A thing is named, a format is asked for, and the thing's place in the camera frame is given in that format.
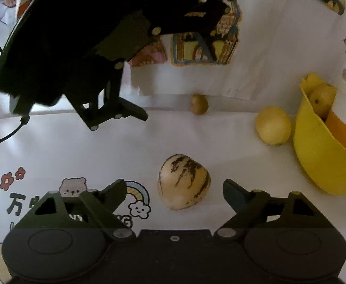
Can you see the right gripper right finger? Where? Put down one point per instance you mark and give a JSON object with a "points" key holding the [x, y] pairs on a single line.
{"points": [[250, 207]]}

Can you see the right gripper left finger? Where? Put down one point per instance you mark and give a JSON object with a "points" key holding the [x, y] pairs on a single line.
{"points": [[102, 204]]}

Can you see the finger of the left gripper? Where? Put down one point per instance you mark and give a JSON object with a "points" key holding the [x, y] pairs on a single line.
{"points": [[95, 106], [119, 94]]}

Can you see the white printed table mat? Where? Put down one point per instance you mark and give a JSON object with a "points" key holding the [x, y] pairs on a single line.
{"points": [[36, 158]]}

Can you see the small yellow lemon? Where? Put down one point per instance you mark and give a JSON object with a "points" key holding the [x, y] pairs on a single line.
{"points": [[273, 126]]}

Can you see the yellow plastic bowl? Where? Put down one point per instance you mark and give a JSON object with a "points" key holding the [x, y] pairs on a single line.
{"points": [[320, 154]]}

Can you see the yellow fruit in bowl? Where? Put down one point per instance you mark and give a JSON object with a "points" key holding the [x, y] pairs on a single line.
{"points": [[322, 99]]}

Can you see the houses drawing paper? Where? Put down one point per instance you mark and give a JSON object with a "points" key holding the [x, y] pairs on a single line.
{"points": [[177, 64]]}

